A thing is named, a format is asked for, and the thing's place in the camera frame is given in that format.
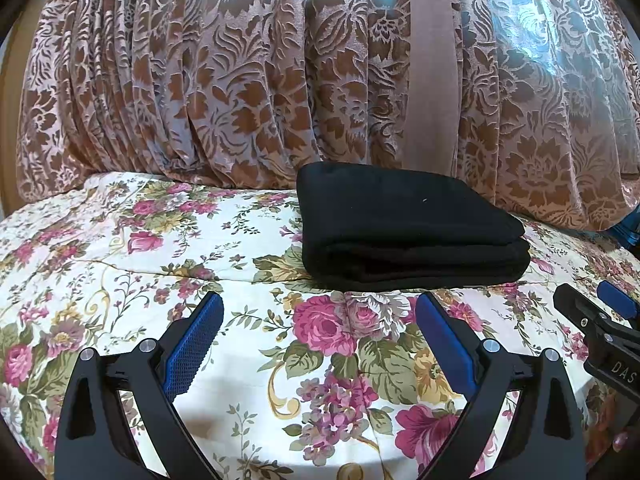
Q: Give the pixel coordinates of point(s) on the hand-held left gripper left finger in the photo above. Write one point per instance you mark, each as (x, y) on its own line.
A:
(196, 347)

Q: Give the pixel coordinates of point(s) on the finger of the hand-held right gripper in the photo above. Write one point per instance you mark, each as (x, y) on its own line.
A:
(620, 300)
(577, 307)

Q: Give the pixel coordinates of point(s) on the blue cloth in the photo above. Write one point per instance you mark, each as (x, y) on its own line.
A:
(629, 230)

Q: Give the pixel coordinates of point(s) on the brown patterned curtain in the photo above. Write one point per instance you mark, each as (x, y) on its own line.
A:
(250, 60)

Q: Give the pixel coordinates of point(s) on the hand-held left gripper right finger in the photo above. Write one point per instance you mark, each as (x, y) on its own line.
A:
(444, 345)

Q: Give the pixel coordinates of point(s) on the floral bed sheet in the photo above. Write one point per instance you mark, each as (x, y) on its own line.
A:
(125, 270)

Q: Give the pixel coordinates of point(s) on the black pants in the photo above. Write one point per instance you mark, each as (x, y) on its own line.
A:
(400, 220)

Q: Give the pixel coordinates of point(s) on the person's right hand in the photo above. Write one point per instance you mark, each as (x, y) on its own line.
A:
(623, 443)

